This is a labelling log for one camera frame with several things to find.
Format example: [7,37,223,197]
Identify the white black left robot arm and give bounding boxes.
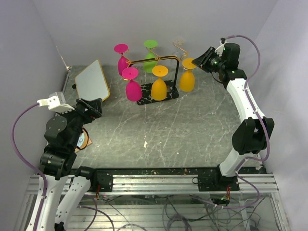
[27,95,102,231]

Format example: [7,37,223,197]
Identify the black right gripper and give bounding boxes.
[192,47,225,73]

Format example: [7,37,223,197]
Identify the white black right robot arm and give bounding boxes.
[192,42,274,191]

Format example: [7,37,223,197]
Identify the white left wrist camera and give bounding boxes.
[37,91,74,114]

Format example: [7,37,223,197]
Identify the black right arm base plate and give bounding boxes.
[192,165,240,192]

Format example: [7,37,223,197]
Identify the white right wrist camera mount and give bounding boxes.
[215,38,227,57]

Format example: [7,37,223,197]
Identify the white gold framed board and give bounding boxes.
[75,59,110,102]

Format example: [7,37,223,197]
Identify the black gold wine glass rack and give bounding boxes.
[114,39,188,106]

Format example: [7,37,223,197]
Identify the orange picture book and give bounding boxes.
[75,128,92,153]

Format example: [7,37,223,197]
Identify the pink wine glass front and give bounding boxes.
[122,67,142,102]

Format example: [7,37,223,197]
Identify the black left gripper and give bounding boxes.
[56,97,102,149]

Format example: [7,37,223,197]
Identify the aluminium rail frame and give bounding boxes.
[16,168,291,231]

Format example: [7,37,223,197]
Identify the pink wine glass back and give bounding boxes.
[114,43,129,76]

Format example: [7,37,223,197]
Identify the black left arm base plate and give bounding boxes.
[70,167,113,192]

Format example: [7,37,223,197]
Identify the pink wine glass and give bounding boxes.
[114,43,129,76]
[122,67,142,102]

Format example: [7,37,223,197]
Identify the yellow wine glass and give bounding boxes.
[151,65,168,101]
[179,58,196,92]

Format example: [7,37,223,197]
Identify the green wine glass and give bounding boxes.
[143,39,159,73]

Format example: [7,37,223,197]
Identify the clear wine glass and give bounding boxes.
[172,38,186,61]

